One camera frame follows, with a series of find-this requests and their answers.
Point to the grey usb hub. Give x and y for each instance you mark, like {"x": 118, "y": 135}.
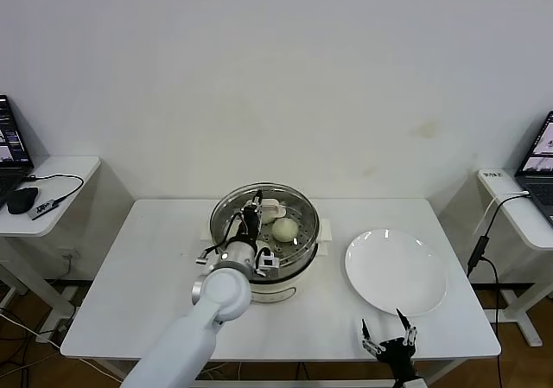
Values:
{"x": 43, "y": 210}

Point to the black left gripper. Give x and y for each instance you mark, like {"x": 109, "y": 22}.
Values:
{"x": 249, "y": 224}

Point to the cream electric cooking pot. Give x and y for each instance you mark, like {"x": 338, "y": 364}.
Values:
{"x": 281, "y": 293}

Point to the round white plate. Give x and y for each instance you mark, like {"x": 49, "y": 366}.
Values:
{"x": 395, "y": 271}

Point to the black computer mouse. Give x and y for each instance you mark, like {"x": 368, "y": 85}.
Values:
{"x": 23, "y": 200}

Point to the black open laptop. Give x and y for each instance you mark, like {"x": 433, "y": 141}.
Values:
{"x": 13, "y": 146}

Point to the white side table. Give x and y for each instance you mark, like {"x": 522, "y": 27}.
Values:
{"x": 531, "y": 232}
{"x": 73, "y": 167}

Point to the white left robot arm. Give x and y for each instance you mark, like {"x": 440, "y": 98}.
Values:
{"x": 181, "y": 349}

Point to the white work table frame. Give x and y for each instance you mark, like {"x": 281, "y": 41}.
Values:
{"x": 324, "y": 384}

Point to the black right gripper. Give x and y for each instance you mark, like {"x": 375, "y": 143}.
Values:
{"x": 397, "y": 358}

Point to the small printed label sticker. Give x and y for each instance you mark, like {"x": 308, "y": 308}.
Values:
{"x": 494, "y": 174}

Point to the dark grey open laptop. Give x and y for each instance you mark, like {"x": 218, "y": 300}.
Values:
{"x": 540, "y": 154}

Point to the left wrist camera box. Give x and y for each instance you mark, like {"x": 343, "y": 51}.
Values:
{"x": 268, "y": 263}

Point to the round glass pot lid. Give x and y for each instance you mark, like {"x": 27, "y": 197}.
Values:
{"x": 276, "y": 208}

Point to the stainless steel steamer basket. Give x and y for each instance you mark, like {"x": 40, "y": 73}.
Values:
{"x": 302, "y": 260}

